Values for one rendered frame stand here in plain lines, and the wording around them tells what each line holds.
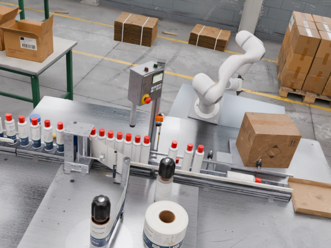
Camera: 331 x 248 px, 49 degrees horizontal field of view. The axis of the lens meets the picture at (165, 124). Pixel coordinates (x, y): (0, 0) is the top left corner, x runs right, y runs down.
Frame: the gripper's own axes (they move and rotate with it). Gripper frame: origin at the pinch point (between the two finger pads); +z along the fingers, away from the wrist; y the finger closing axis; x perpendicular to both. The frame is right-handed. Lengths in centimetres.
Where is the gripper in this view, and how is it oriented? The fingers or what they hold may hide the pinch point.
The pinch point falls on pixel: (241, 84)
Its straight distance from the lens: 300.8
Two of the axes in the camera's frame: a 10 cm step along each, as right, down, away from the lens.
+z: 5.2, -0.7, 8.5
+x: 8.5, 1.2, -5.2
